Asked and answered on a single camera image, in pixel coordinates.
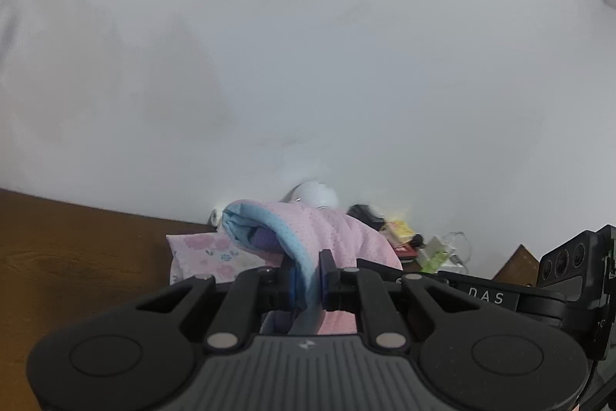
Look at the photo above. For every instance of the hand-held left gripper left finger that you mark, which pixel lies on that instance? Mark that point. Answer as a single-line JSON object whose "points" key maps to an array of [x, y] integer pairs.
{"points": [[292, 283]]}

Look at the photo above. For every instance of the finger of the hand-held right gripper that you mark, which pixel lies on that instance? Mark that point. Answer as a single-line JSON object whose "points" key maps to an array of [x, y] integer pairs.
{"points": [[380, 269]]}

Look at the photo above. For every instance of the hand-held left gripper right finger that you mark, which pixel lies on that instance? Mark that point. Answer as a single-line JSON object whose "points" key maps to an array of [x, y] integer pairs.
{"points": [[324, 283]]}

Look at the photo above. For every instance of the pink blue mesh vest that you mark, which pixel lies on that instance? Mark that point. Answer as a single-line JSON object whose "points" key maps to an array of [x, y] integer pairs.
{"points": [[332, 228]]}

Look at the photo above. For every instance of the dark red box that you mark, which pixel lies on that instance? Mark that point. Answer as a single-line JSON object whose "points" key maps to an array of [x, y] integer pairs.
{"points": [[406, 251]]}

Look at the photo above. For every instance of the pale yellow box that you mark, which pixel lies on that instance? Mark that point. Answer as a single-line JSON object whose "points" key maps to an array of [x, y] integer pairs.
{"points": [[397, 230]]}

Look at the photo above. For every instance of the green bottle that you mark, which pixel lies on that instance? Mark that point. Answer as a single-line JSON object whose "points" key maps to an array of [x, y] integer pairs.
{"points": [[433, 262]]}

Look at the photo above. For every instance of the white robot speaker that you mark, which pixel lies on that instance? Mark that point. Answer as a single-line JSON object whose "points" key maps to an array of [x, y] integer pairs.
{"points": [[313, 192]]}

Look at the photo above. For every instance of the pink floral folded cloth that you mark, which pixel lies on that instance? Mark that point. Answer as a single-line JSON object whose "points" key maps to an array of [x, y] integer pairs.
{"points": [[202, 249]]}

